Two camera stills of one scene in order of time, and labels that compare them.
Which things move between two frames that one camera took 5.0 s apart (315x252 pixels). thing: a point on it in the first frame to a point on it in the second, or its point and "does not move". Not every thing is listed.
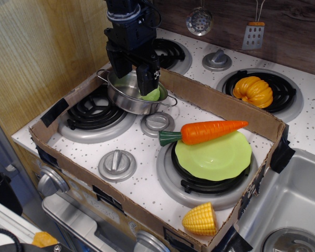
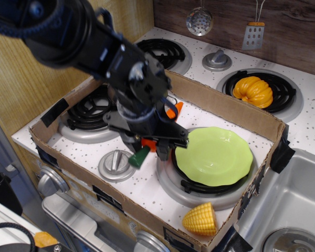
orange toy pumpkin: [254, 90] does not move
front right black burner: [191, 192] does not move
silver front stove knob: [117, 166] does not move
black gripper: [129, 44] to [157, 126]
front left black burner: [95, 118] does not move
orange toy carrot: [201, 132] to [135, 159]
